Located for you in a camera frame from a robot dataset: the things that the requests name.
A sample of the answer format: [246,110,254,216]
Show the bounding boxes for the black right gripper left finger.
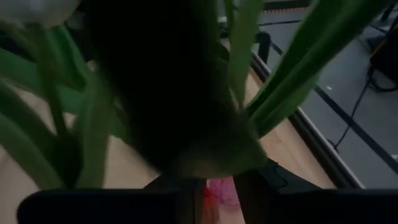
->
[17,177,206,224]

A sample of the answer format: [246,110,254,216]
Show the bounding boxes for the hazard-striped black floor mat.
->
[262,0,312,14]

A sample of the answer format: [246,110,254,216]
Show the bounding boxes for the black cable clamp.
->
[254,30,272,65]

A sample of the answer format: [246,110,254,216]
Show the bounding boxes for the black metal table frame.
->
[217,27,365,190]

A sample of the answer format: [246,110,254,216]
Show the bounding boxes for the dark red artificial tulip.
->
[86,0,389,180]

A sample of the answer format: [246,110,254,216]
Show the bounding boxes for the black floor cable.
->
[326,67,376,151]

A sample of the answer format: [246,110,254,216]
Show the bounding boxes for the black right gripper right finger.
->
[233,158,398,224]

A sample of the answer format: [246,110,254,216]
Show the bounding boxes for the black box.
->
[369,17,398,91]

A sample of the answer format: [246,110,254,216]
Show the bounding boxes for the pink glass vase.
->
[202,176,242,224]

